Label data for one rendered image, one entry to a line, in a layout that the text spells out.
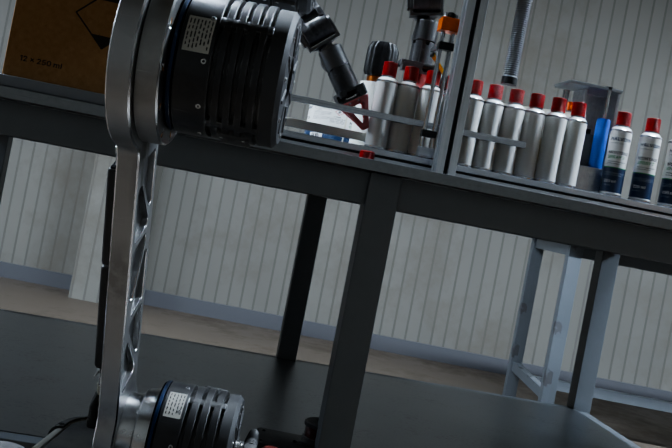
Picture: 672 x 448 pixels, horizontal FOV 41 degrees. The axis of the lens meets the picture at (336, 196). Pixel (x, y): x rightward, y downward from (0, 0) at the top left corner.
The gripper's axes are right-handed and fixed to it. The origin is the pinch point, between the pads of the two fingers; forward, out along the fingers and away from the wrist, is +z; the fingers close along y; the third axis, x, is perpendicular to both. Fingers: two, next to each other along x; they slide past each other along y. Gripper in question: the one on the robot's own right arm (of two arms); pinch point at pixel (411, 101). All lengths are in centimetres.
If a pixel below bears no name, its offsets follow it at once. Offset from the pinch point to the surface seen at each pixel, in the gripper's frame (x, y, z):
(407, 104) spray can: 8.5, 2.4, 1.9
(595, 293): -70, -85, 40
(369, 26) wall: -270, -16, -68
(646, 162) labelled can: 8, -57, 3
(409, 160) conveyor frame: 12.0, -0.1, 14.7
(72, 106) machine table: 53, 67, 20
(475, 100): 9.1, -13.0, -2.3
